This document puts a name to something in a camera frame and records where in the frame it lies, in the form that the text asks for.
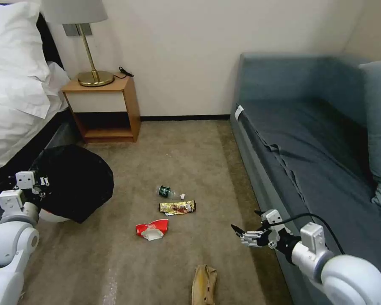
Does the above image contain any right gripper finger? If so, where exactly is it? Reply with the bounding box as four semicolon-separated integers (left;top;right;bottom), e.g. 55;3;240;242
254;209;271;232
231;224;270;250

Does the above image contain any white bin with black bag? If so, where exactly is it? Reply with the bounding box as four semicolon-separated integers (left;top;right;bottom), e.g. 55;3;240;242
30;144;115;224

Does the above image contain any dark bed base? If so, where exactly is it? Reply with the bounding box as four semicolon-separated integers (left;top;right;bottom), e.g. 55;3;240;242
0;109;84;224

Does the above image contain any brown banana peel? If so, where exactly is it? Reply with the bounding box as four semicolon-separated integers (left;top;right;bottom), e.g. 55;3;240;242
190;264;218;305

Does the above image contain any white duvet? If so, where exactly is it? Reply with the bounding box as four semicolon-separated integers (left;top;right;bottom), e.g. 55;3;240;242
0;61;71;189

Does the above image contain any gold and brown snack wrapper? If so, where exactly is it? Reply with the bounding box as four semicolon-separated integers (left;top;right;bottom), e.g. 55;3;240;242
158;199;198;216

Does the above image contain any teal sofa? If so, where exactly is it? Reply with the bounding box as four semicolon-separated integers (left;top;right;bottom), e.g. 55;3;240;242
229;52;381;305

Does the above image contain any crushed clear plastic bottle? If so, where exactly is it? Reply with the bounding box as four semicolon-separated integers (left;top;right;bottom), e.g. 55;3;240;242
155;185;187;200

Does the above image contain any crushed red paper carton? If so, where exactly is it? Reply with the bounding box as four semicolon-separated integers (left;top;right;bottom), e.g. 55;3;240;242
135;219;171;241

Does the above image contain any wooden nightstand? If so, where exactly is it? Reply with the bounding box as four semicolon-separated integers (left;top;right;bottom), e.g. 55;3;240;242
61;75;141;144

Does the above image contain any brass lamp with grey shade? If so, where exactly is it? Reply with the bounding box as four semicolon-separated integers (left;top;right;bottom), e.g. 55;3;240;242
41;0;115;88

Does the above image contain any black headboard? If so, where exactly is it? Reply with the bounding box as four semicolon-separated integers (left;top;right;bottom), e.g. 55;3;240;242
36;12;66;71

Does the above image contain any white pillow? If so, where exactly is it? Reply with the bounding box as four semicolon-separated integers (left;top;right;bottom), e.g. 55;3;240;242
0;1;52;79

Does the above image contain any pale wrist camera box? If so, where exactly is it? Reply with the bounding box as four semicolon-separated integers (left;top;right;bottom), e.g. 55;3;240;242
261;209;285;234
15;171;37;191

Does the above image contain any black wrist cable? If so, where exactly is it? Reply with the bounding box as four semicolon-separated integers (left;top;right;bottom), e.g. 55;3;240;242
268;213;345;255

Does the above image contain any thin black cable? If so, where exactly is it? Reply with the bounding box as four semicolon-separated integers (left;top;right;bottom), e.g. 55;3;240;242
113;66;135;80

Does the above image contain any grey wall plate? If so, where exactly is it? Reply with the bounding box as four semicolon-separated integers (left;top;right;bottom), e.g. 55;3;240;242
62;23;94;37

